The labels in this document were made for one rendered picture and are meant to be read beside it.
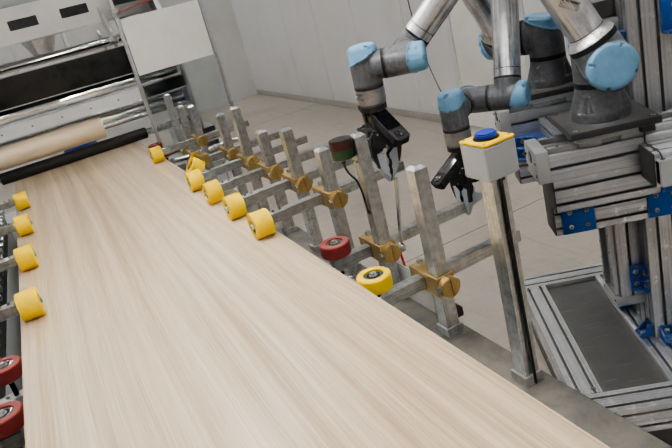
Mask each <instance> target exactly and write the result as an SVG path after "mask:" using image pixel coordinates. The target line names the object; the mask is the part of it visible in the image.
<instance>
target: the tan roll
mask: <svg viewBox="0 0 672 448"><path fill-rule="evenodd" d="M146 116H148V114H147V111H146V110H145V111H142V112H139V113H136V114H132V115H129V116H126V117H123V118H120V119H117V120H113V121H110V122H107V123H104V124H102V121H101V119H100V117H97V118H94V119H91V120H88V121H84V122H81V123H78V124H75V125H72V126H68V127H65V128H62V129H59V130H55V131H52V132H49V133H46V134H42V135H39V136H36V137H33V138H30V139H26V140H23V141H20V142H17V143H13V144H10V145H7V146H4V147H0V171H3V170H6V169H9V168H12V167H15V166H18V165H21V164H24V163H27V162H30V161H34V160H37V159H40V158H43V157H46V156H49V155H52V154H55V153H58V152H62V151H65V150H68V149H71V148H74V147H77V146H80V145H83V144H86V143H89V142H93V141H96V140H99V139H102V138H105V137H107V135H106V131H105V129H108V128H111V127H115V126H118V125H121V124H124V123H127V122H130V121H134V120H137V119H140V118H143V117H146Z"/></svg>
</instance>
